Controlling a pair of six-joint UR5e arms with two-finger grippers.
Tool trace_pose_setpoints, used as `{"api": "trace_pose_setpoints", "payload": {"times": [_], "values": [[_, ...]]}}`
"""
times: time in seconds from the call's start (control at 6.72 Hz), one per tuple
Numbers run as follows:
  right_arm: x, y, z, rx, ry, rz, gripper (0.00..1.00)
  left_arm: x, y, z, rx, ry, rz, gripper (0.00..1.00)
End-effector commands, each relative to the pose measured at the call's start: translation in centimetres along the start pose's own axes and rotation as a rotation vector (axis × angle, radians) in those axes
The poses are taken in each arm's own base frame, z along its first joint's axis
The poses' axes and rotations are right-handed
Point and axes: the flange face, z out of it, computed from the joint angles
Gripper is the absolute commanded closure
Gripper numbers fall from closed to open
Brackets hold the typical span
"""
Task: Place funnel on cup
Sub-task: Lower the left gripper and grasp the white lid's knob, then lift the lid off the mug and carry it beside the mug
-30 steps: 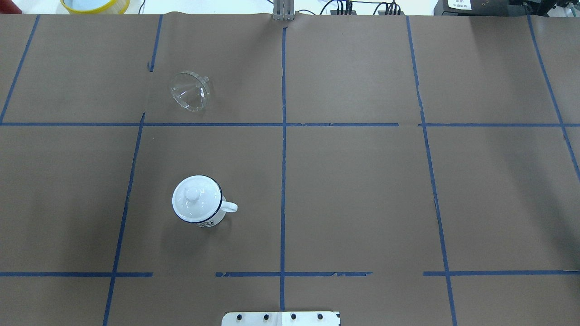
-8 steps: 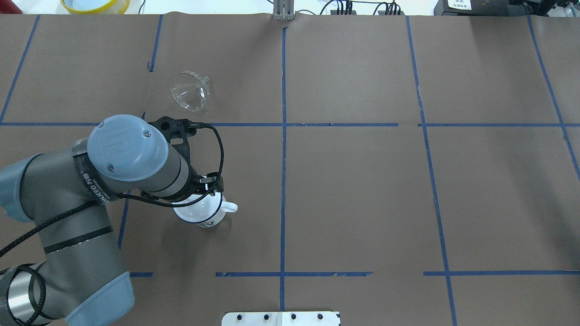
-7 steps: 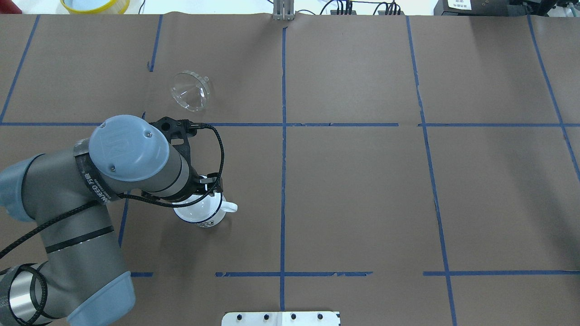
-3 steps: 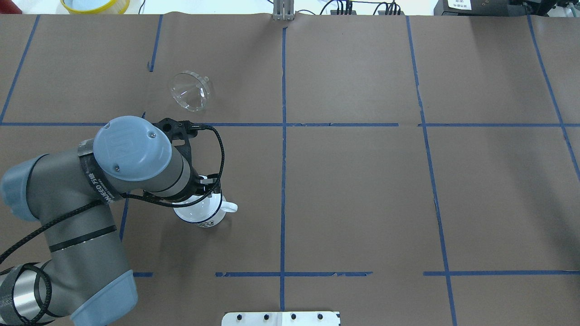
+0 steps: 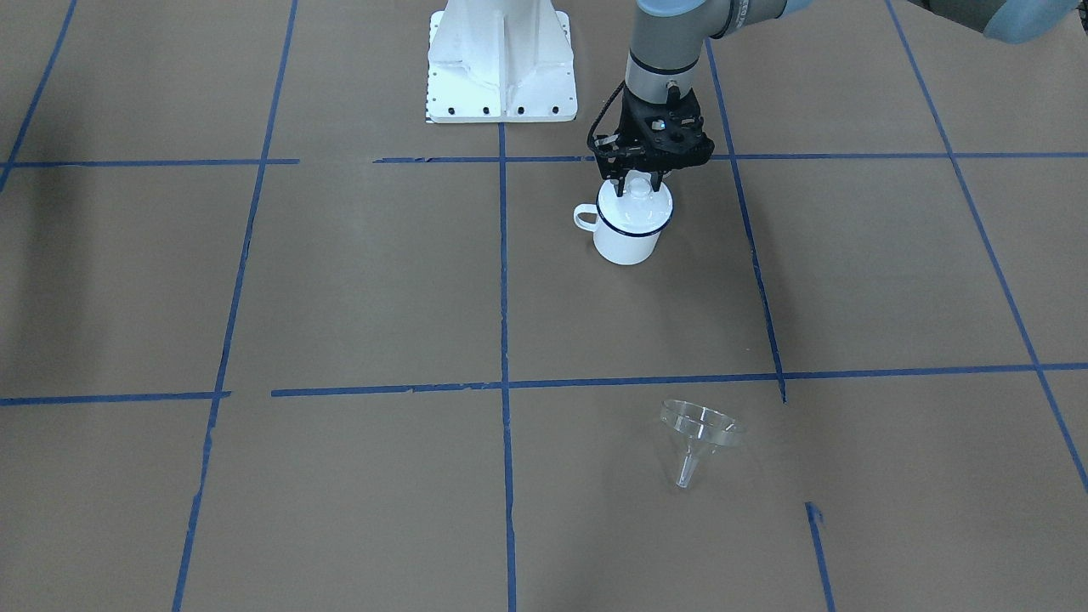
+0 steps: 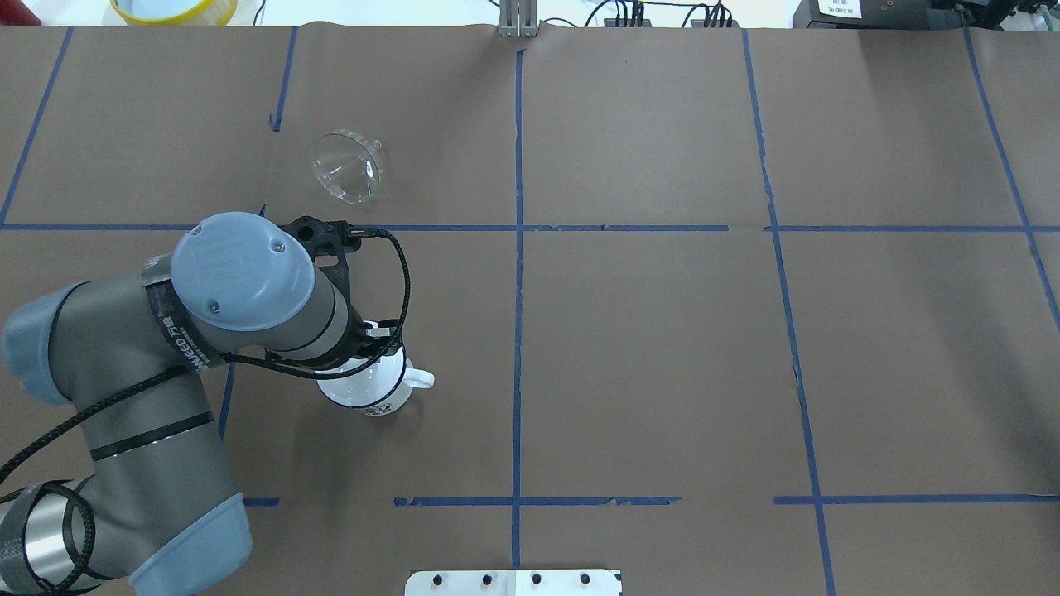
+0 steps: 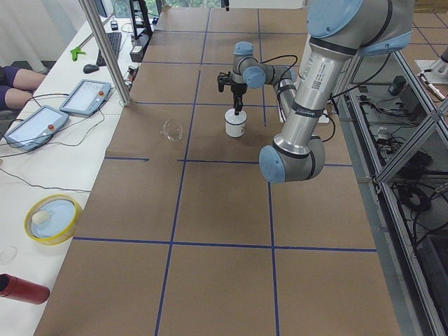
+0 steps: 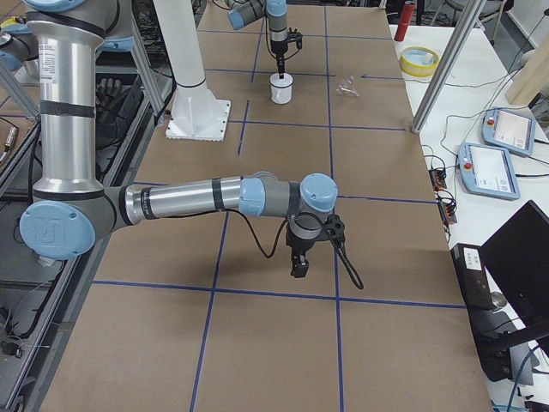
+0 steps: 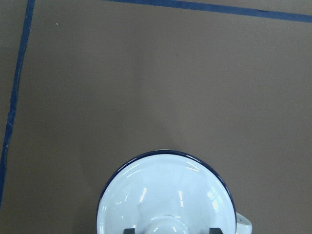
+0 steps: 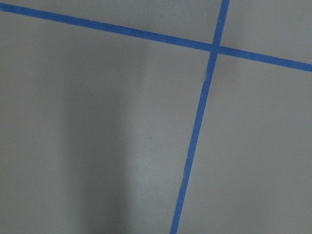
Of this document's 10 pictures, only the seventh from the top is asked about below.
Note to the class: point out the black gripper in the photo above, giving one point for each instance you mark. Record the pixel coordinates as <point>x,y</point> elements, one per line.
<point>238,92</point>

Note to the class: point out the white mug lid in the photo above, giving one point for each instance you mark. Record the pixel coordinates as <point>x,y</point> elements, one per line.
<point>235,118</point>

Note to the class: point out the white enamel mug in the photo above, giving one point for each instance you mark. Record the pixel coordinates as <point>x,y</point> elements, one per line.
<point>235,131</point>

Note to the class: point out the clear glass funnel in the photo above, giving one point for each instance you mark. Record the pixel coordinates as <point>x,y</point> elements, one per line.
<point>172,130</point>

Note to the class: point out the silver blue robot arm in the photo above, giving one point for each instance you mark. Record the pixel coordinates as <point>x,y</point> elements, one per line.
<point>339,30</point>

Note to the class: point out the black power adapter box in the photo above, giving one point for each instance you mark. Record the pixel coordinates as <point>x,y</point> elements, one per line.
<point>137,53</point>

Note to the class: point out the far teach pendant tablet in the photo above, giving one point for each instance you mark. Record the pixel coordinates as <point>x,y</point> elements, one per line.
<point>86,98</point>

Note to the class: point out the teach pendant tablet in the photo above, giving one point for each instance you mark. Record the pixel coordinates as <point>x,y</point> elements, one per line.
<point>86,98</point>
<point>36,129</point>

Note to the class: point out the black computer mouse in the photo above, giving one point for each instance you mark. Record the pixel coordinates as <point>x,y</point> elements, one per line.
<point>90,68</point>

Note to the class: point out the green plastic clamp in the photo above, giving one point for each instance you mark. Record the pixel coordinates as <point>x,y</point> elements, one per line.
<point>76,52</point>

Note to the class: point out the near teach pendant tablet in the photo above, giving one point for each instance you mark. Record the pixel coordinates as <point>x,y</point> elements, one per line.
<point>36,129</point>

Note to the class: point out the yellow bowl with blue plate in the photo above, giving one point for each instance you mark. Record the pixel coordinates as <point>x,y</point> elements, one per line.
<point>53,219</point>

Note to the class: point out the person's legs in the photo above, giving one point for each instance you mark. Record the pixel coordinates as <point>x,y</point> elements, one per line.
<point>17,86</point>

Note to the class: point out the red cylinder bottle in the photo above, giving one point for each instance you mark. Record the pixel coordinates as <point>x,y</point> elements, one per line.
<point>14,288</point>

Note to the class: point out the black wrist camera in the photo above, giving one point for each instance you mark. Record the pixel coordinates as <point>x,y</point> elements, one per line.
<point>223,79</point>

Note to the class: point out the aluminium rack frame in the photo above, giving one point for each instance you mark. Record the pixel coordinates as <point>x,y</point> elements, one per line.
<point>394,114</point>

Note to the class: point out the aluminium frame post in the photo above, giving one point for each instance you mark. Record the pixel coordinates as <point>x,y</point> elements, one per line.
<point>99,33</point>

